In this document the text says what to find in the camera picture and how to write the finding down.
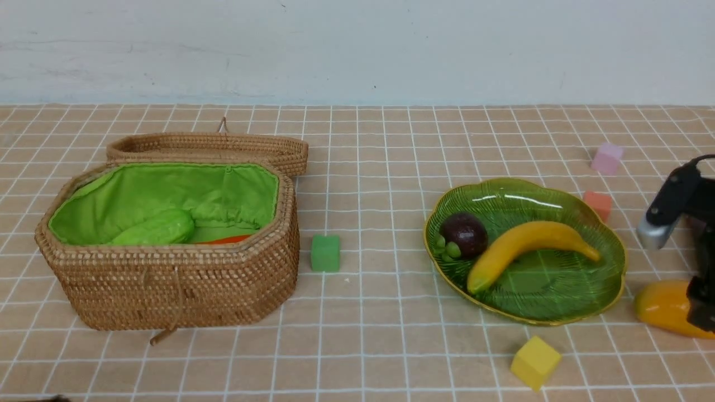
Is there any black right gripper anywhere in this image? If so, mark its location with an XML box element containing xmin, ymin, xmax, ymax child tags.
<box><xmin>685</xmin><ymin>178</ymin><xmax>714</xmax><ymax>333</ymax></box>

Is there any orange toy mango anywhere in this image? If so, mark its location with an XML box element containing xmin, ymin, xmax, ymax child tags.
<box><xmin>634</xmin><ymin>280</ymin><xmax>714</xmax><ymax>340</ymax></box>

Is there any yellow toy banana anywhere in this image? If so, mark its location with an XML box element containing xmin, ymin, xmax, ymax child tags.
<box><xmin>466</xmin><ymin>221</ymin><xmax>600</xmax><ymax>295</ymax></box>

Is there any purple toy mangosteen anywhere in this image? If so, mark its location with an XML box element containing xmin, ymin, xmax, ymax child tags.
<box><xmin>436</xmin><ymin>212</ymin><xmax>489</xmax><ymax>260</ymax></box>

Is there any orange toy carrot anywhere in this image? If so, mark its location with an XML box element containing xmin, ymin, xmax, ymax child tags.
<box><xmin>196</xmin><ymin>234</ymin><xmax>252</xmax><ymax>245</ymax></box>

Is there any green toy cucumber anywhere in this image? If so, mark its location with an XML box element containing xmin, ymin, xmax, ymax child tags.
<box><xmin>110</xmin><ymin>209</ymin><xmax>195</xmax><ymax>245</ymax></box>

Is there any orange foam cube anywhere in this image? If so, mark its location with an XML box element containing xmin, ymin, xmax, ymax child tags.
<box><xmin>583</xmin><ymin>190</ymin><xmax>612</xmax><ymax>222</ymax></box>

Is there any pink foam cube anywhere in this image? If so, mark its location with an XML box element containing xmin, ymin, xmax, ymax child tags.
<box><xmin>590</xmin><ymin>142</ymin><xmax>623</xmax><ymax>175</ymax></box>

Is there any green glass leaf plate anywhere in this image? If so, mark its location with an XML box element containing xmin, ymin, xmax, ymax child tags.
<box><xmin>422</xmin><ymin>178</ymin><xmax>628</xmax><ymax>326</ymax></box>

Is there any yellow foam cube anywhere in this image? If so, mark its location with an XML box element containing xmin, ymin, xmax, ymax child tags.
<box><xmin>510</xmin><ymin>336</ymin><xmax>562</xmax><ymax>392</ymax></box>

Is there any green foam cube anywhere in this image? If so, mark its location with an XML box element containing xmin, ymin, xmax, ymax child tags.
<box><xmin>311</xmin><ymin>234</ymin><xmax>341</xmax><ymax>272</ymax></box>

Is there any woven rattan basket lid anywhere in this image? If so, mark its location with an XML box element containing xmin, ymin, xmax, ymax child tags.
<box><xmin>106</xmin><ymin>119</ymin><xmax>309</xmax><ymax>176</ymax></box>

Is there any woven rattan basket green lining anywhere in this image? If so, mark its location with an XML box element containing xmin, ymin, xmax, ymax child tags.
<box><xmin>35</xmin><ymin>159</ymin><xmax>301</xmax><ymax>331</ymax></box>

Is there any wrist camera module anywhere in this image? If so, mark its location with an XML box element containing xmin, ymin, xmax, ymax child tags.
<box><xmin>637</xmin><ymin>162</ymin><xmax>702</xmax><ymax>250</ymax></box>

